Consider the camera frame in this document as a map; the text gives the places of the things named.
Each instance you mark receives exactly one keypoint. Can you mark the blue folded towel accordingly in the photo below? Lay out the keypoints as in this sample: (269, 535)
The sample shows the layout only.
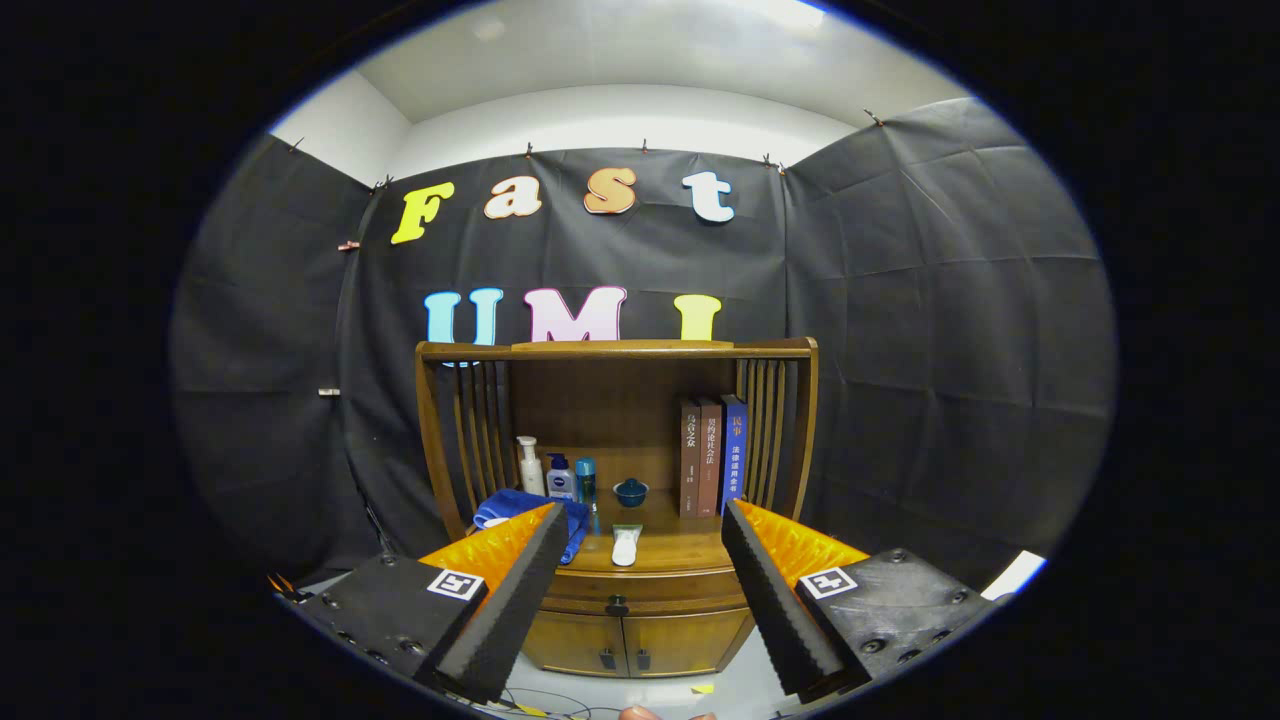
(515, 503)

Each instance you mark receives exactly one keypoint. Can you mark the white and green tube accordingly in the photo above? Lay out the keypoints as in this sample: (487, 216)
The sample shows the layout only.
(626, 548)

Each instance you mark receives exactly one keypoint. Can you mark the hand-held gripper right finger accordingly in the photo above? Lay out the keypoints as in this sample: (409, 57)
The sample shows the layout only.
(775, 605)

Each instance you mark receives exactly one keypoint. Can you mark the wooden countertop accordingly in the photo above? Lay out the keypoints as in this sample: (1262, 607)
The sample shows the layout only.
(675, 550)

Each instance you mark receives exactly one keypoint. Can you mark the blue lidded teacup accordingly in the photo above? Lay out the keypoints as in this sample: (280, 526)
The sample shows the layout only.
(631, 492)

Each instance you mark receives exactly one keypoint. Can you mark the white pump bottle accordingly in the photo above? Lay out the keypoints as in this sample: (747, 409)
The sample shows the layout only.
(530, 475)

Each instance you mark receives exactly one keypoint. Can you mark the dark brown book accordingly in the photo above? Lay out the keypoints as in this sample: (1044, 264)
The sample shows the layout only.
(690, 465)

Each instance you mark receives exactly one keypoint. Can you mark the wooden drawer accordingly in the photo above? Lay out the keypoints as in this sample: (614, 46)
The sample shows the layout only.
(660, 592)

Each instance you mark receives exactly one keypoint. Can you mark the blue book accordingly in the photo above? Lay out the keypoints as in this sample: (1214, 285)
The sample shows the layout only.
(735, 455)

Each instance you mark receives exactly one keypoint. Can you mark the slim teal bottle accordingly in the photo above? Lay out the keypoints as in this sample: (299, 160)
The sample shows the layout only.
(586, 482)

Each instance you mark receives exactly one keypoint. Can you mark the wooden cabinet door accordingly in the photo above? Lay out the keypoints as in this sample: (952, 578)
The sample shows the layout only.
(570, 643)
(680, 648)

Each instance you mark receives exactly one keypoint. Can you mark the white bottle with blue cap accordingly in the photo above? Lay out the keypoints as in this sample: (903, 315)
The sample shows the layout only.
(560, 483)

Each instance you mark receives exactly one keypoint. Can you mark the wooden cabinet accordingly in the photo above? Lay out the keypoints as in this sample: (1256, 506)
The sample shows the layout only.
(610, 395)

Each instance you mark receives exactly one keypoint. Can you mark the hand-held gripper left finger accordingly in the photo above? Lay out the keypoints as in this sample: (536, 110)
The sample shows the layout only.
(510, 608)

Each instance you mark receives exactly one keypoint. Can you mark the white panel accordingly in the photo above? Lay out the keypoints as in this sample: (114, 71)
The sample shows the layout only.
(1015, 575)

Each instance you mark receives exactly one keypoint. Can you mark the black backdrop cloth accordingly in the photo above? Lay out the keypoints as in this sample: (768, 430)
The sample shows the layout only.
(900, 350)

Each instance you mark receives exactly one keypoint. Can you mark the reddish brown book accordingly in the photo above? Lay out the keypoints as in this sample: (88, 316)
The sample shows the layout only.
(710, 465)

